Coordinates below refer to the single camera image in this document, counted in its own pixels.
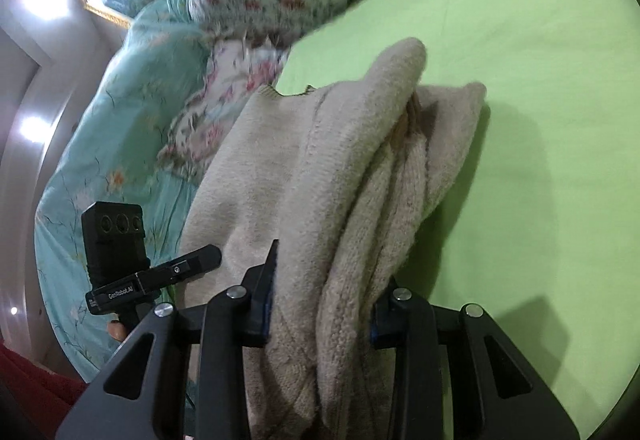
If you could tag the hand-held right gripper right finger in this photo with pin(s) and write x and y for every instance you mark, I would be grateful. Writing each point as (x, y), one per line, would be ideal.
(382, 325)

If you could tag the person's left hand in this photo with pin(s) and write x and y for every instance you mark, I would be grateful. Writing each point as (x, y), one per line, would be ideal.
(117, 331)

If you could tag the red cloth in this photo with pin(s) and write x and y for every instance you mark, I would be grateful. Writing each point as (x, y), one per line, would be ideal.
(35, 385)

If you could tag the beige knit sweater brown hem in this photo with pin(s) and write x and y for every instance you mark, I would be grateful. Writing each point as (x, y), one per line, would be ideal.
(325, 170)

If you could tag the ruffled floral pillow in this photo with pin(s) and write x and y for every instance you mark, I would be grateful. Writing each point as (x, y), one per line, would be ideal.
(220, 110)

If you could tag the light green bed sheet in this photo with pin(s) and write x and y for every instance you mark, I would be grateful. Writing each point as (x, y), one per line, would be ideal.
(525, 120)

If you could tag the teal floral quilt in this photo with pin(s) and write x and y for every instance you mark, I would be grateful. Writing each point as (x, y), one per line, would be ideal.
(125, 120)

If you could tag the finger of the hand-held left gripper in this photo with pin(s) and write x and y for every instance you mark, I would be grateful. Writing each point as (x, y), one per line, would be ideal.
(192, 262)

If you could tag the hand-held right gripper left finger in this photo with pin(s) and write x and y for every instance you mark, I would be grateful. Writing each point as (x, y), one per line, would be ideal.
(262, 315)

